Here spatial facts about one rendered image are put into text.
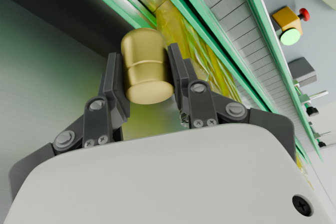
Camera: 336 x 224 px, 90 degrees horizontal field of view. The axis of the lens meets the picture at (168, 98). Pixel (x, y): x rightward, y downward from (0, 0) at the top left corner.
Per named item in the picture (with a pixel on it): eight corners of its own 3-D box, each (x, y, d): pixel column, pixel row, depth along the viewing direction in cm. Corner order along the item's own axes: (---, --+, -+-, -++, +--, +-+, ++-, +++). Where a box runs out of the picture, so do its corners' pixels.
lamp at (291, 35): (277, 34, 48) (282, 40, 47) (295, 24, 46) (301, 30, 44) (281, 43, 51) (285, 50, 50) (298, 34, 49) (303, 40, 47)
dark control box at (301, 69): (281, 66, 70) (291, 81, 65) (303, 55, 66) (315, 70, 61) (285, 75, 75) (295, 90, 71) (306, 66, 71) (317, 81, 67)
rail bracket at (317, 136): (304, 121, 88) (319, 147, 80) (321, 116, 84) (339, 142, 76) (305, 124, 90) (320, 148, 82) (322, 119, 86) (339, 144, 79)
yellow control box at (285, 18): (261, 20, 53) (272, 34, 48) (288, 3, 49) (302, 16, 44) (267, 34, 57) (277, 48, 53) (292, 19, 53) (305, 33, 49)
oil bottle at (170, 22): (154, 10, 35) (158, 91, 22) (175, -10, 32) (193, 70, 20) (171, 28, 38) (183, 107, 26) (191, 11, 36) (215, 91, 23)
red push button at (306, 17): (296, 19, 47) (310, 11, 45) (289, 12, 49) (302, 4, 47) (298, 29, 49) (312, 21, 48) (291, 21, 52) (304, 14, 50)
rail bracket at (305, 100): (286, 80, 58) (308, 114, 50) (311, 69, 54) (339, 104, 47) (288, 85, 61) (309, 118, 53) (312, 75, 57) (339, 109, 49)
